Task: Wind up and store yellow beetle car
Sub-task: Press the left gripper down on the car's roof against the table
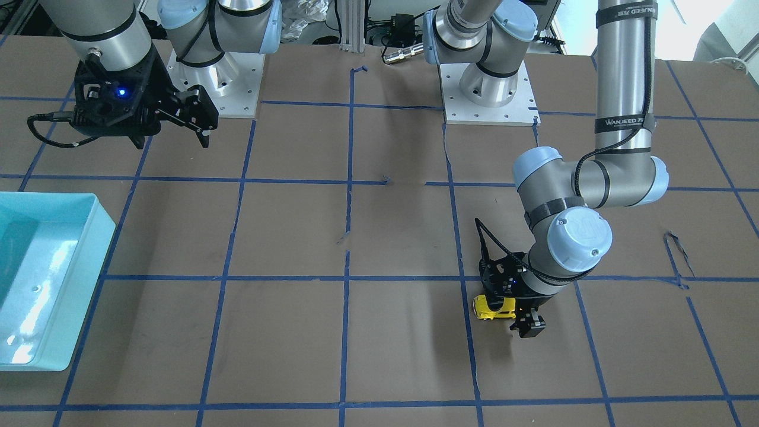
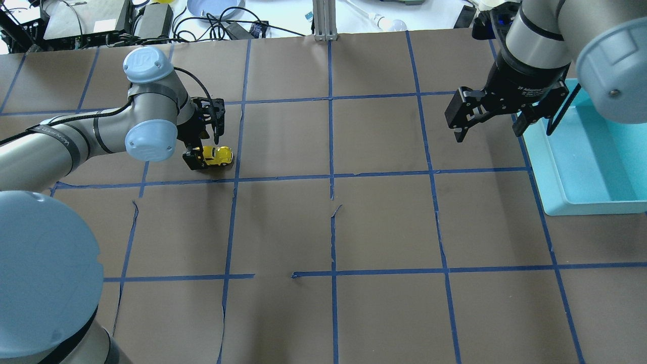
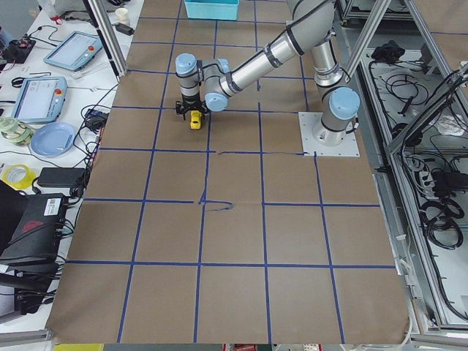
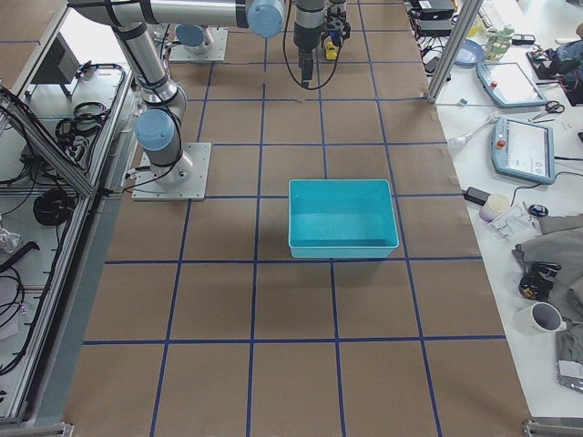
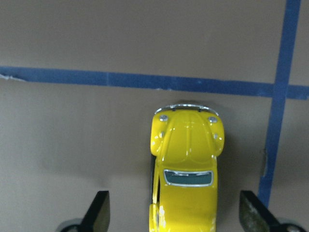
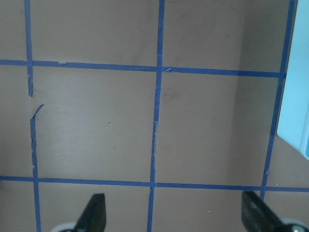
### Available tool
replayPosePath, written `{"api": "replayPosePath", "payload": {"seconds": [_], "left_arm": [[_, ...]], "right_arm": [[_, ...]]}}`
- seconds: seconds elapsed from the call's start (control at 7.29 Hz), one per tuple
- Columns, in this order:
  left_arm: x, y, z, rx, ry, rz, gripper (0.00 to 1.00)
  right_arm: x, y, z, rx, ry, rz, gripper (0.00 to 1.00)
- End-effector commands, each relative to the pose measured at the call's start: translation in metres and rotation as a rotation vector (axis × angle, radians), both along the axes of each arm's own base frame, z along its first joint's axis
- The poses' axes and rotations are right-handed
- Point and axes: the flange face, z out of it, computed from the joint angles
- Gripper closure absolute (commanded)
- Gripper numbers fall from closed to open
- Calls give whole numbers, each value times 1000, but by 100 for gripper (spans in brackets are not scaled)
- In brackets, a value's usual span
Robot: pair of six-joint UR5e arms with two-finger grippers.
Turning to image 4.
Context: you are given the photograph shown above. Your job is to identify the black scissors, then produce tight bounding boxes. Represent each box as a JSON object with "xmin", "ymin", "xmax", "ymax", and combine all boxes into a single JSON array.
[{"xmin": 528, "ymin": 100, "xmax": 565, "ymax": 122}]

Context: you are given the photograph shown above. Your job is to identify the yellow beetle toy car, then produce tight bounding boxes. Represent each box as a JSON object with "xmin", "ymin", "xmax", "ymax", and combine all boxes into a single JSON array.
[{"xmin": 323, "ymin": 41, "xmax": 338, "ymax": 62}]

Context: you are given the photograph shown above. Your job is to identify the white mug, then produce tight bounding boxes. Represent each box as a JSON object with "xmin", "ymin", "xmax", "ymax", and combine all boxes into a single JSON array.
[{"xmin": 514, "ymin": 302, "xmax": 567, "ymax": 336}]

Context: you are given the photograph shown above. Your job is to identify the teach pendant near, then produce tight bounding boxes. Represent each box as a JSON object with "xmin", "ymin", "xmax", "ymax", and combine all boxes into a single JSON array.
[{"xmin": 490, "ymin": 117, "xmax": 556, "ymax": 185}]

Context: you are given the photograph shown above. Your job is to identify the aluminium frame post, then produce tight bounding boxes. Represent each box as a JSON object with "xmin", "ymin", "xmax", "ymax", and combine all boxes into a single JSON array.
[{"xmin": 426, "ymin": 0, "xmax": 483, "ymax": 104}]

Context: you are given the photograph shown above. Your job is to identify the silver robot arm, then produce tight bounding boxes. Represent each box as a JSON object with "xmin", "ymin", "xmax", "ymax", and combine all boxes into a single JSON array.
[
  {"xmin": 113, "ymin": 23, "xmax": 193, "ymax": 188},
  {"xmin": 67, "ymin": 1, "xmax": 351, "ymax": 68}
]

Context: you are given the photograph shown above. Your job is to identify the teach pendant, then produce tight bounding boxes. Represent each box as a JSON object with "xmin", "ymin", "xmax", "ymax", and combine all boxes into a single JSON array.
[
  {"xmin": 490, "ymin": 117, "xmax": 556, "ymax": 185},
  {"xmin": 476, "ymin": 62, "xmax": 547, "ymax": 108}
]

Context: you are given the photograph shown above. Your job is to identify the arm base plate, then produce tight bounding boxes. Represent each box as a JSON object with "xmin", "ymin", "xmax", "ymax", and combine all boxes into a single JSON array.
[
  {"xmin": 169, "ymin": 25, "xmax": 229, "ymax": 64},
  {"xmin": 131, "ymin": 142, "xmax": 212, "ymax": 201}
]

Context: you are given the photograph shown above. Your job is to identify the grey cloth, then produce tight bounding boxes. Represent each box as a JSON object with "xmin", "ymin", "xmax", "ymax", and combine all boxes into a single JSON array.
[{"xmin": 512, "ymin": 215, "xmax": 582, "ymax": 323}]

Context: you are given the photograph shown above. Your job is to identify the light blue plate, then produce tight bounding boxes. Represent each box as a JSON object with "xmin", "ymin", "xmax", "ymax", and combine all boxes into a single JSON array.
[{"xmin": 455, "ymin": 39, "xmax": 485, "ymax": 68}]

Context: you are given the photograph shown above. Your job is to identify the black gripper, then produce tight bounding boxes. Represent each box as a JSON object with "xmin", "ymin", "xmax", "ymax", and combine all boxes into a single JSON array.
[{"xmin": 321, "ymin": 8, "xmax": 351, "ymax": 48}]

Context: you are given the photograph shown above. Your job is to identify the green tape rolls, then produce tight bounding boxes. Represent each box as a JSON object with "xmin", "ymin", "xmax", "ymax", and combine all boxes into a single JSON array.
[{"xmin": 485, "ymin": 25, "xmax": 515, "ymax": 62}]

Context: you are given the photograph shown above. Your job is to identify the teach pendant far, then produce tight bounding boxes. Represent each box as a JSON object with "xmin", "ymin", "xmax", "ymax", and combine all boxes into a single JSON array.
[{"xmin": 476, "ymin": 62, "xmax": 547, "ymax": 108}]

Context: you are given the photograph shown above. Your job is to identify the teal plastic storage bin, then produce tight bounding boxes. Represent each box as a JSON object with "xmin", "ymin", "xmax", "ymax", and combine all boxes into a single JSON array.
[{"xmin": 288, "ymin": 179, "xmax": 400, "ymax": 259}]

